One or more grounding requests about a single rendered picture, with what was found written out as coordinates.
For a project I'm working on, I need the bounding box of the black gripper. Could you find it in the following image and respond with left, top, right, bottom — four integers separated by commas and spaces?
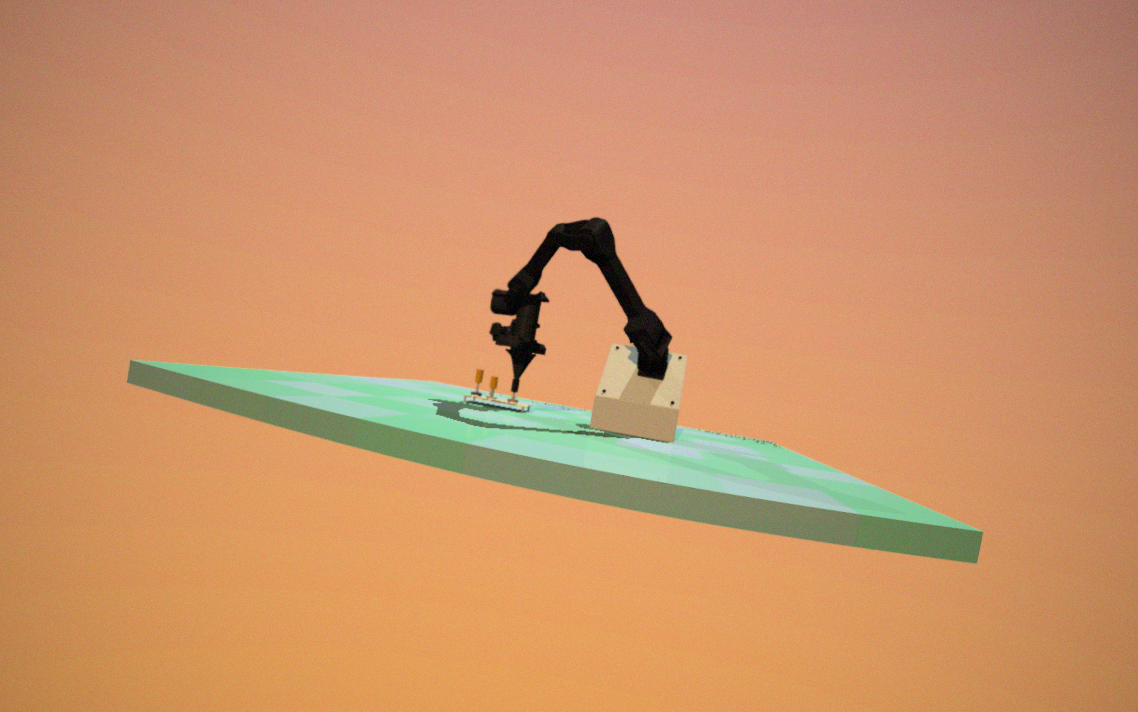
495, 315, 546, 379

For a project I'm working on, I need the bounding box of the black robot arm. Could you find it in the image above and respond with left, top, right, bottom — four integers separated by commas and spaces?
490, 218, 673, 380

